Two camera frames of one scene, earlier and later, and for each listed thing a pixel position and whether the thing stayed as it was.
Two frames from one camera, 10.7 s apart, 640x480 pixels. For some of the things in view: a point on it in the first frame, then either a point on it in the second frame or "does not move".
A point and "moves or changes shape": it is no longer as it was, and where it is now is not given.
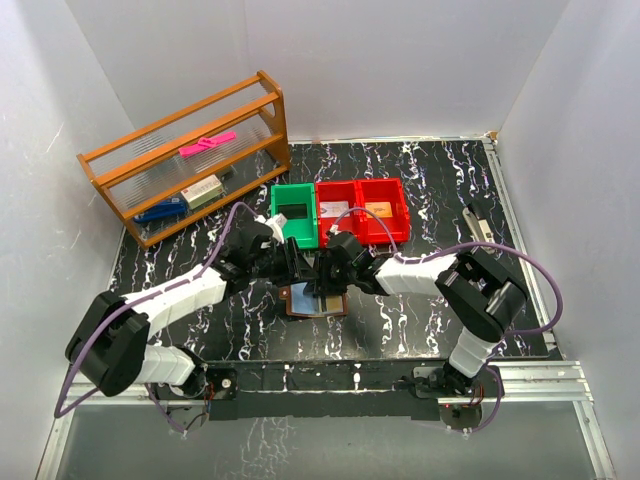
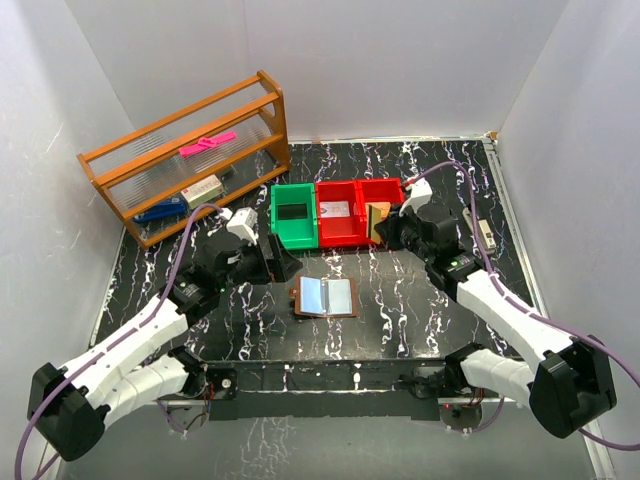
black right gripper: x=322 y=286 → x=388 y=228
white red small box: x=203 y=191 does not move
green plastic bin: x=297 y=203 does not move
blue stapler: x=174 y=206 does not move
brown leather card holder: x=301 y=305 moves or changes shape
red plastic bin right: x=370 y=231 does not move
